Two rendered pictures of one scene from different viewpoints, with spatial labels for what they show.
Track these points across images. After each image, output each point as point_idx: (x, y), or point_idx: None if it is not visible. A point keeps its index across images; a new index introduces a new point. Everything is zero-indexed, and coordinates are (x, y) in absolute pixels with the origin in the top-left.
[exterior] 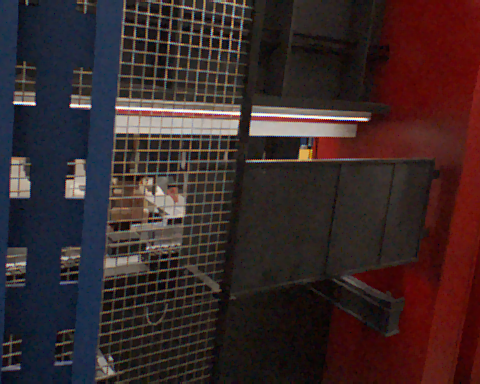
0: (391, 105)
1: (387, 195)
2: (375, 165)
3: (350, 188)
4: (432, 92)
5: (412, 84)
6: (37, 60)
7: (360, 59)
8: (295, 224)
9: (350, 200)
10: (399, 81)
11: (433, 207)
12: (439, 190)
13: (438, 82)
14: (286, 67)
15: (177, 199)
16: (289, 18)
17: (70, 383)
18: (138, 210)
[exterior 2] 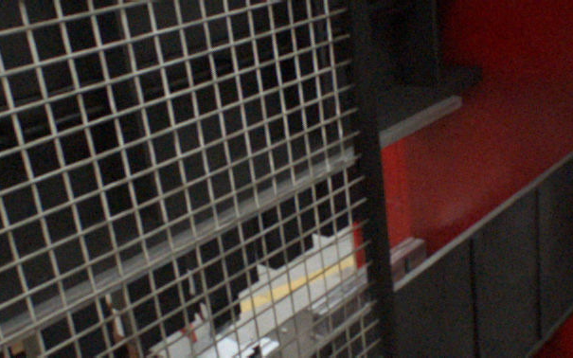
0: (481, 66)
1: (534, 240)
2: (513, 208)
3: (489, 263)
4: (551, 39)
5: (512, 28)
6: None
7: (424, 14)
8: None
9: (492, 279)
10: (488, 26)
11: None
12: None
13: (559, 22)
14: (326, 86)
15: (195, 336)
16: (310, 0)
17: None
18: (115, 330)
